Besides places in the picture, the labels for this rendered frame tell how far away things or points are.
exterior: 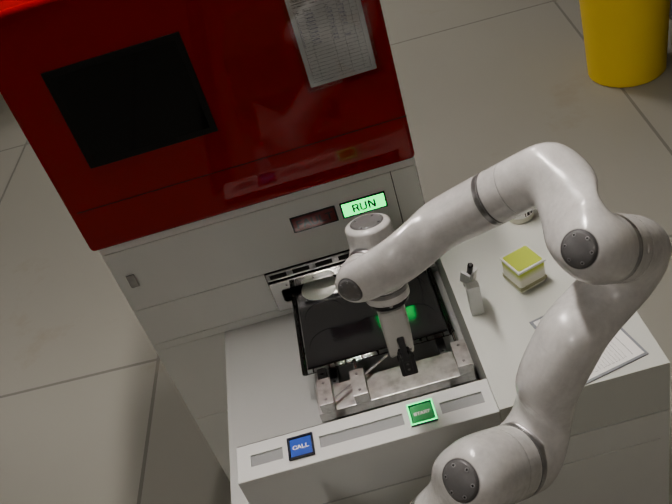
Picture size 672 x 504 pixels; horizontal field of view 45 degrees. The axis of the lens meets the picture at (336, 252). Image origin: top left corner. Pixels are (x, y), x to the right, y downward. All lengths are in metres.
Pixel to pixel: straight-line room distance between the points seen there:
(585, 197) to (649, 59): 3.31
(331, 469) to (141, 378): 1.92
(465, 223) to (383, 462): 0.62
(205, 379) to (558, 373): 1.37
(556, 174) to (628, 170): 2.68
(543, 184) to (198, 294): 1.19
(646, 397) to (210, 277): 1.09
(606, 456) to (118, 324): 2.52
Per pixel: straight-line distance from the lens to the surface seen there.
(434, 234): 1.33
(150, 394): 3.44
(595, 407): 1.76
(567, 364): 1.22
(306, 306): 2.10
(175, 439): 3.22
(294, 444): 1.73
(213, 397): 2.44
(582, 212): 1.12
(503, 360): 1.76
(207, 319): 2.23
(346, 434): 1.72
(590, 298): 1.24
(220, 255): 2.09
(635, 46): 4.37
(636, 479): 2.01
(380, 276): 1.33
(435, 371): 1.88
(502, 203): 1.26
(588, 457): 1.89
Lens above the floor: 2.27
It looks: 38 degrees down
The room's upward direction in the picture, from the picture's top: 18 degrees counter-clockwise
